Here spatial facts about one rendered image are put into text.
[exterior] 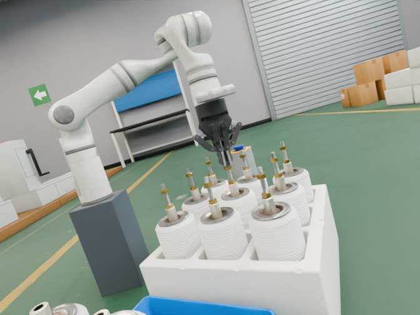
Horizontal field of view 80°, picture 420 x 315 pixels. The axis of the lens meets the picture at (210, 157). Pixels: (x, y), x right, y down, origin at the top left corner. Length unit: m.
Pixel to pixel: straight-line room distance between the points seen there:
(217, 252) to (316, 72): 5.81
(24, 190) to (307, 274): 2.97
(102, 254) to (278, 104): 5.29
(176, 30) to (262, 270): 0.51
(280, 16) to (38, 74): 5.36
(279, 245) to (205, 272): 0.16
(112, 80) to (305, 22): 5.70
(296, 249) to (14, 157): 2.94
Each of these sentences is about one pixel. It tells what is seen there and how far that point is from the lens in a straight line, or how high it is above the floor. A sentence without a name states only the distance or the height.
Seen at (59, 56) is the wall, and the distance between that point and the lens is 6.71.
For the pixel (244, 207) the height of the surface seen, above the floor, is 0.23.
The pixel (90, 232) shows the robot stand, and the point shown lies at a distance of 0.90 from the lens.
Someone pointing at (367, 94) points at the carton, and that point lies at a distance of 4.36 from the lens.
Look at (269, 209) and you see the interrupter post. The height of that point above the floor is 0.26.
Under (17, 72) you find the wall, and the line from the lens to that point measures 7.16.
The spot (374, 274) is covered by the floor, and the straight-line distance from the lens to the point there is 0.75.
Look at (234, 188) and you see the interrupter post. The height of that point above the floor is 0.27.
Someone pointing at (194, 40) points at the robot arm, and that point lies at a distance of 0.63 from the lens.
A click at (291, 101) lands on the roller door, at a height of 0.30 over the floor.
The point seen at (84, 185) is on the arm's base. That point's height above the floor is 0.37.
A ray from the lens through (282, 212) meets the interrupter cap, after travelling 0.49.
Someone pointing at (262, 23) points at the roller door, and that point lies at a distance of 6.08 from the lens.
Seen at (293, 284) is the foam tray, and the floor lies 0.15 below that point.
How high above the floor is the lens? 0.45
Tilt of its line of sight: 9 degrees down
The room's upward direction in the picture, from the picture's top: 16 degrees counter-clockwise
